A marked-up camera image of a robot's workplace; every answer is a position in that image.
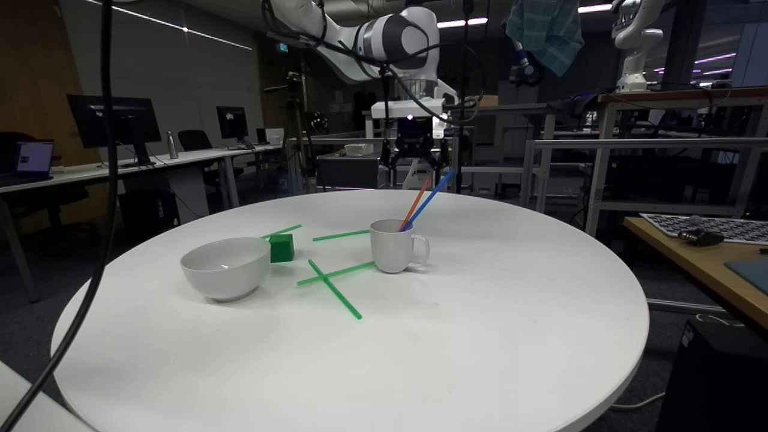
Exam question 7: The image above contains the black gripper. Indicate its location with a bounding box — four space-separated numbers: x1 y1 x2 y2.
392 113 448 186

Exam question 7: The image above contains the red straw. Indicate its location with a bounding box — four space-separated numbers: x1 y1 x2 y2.
399 178 432 233

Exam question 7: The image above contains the blue straw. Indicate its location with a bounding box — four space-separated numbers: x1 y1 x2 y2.
400 165 460 233

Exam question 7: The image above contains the white mug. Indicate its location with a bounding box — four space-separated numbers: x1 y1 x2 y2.
366 218 432 276

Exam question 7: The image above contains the green straw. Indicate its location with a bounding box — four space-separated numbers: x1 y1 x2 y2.
304 257 365 322
294 258 376 288
258 220 304 242
309 227 371 244

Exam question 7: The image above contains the green cube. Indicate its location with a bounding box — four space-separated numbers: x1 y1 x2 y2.
269 233 294 263

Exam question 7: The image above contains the teal cloth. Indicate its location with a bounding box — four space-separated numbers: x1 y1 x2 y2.
504 0 586 78

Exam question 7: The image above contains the small black monitor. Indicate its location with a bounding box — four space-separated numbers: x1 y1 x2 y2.
213 102 249 144

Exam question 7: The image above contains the white bowl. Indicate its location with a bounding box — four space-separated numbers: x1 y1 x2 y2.
177 236 275 305

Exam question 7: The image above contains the black office chair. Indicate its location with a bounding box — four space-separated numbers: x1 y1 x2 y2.
176 128 216 153

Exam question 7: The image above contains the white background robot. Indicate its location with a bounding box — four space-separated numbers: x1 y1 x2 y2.
612 0 666 93

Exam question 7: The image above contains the long white desk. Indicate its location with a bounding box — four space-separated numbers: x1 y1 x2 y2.
0 144 282 294

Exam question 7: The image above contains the grey keyboard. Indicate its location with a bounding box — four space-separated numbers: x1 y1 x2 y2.
639 208 768 246

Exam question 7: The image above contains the black computer mouse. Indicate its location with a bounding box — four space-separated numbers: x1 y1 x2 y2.
678 225 726 250

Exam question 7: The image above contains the large black monitor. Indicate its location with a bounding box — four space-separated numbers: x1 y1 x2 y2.
65 93 164 167

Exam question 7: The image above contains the wooden desk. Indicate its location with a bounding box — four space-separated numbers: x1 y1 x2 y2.
622 214 768 332

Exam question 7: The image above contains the black box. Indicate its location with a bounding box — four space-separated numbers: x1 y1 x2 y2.
652 314 768 432

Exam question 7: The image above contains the open laptop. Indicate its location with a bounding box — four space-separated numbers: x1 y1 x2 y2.
12 137 58 179

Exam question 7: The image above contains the white side table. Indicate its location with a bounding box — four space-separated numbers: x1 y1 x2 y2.
0 360 94 432

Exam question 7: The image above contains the grey metal frame table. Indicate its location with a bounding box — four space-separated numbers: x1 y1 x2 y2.
522 88 768 236

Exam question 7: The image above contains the thick black cable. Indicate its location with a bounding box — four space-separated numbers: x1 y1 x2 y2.
0 0 122 432

